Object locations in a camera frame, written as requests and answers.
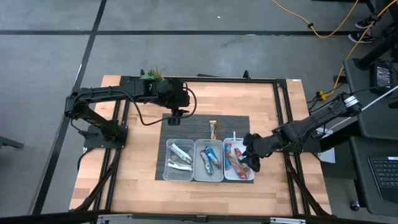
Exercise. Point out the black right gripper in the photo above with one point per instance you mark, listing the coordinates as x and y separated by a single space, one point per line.
259 144

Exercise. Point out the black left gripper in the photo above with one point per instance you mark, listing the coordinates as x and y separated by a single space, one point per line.
174 93

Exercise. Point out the blue red granola bar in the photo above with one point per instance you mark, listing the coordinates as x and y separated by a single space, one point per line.
242 165
235 168

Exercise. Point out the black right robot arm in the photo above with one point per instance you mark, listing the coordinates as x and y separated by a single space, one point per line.
311 124

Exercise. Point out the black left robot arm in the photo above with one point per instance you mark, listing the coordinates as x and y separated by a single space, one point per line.
99 91

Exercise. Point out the orange granola bar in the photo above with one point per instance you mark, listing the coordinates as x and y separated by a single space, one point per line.
213 130

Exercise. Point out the dark woven placemat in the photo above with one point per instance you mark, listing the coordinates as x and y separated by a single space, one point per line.
192 124

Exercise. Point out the white plastic bin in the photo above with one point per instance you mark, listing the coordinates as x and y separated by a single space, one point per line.
237 143

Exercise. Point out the small white tag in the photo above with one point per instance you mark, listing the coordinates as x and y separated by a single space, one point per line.
234 135

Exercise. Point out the pale grey plastic bin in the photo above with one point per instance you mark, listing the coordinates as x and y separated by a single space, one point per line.
217 175

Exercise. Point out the succulent in patterned pot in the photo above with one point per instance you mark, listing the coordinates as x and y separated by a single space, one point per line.
155 74

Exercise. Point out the clear plastic bin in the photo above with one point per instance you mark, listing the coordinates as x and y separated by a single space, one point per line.
178 177

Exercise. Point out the white paper sheet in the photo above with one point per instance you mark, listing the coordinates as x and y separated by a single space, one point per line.
329 157

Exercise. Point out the black caster wheel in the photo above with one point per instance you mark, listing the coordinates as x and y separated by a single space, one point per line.
355 206

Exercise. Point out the dark grey side desk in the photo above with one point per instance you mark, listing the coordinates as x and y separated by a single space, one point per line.
363 186

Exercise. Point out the black keyboard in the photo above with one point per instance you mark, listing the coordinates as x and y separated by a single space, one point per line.
385 177

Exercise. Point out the black power adapter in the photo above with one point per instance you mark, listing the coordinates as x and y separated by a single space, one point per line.
382 76

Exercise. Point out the person's shoe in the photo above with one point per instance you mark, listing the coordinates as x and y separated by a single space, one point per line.
362 37
364 23

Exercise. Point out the grey chair leg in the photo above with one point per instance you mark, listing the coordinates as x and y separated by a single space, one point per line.
9 141

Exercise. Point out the black pole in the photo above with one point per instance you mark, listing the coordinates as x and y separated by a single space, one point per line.
376 49

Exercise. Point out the person's leg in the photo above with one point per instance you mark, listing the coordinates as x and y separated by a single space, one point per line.
384 15

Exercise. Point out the black aluminium table frame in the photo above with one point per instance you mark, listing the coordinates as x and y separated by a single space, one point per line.
233 79

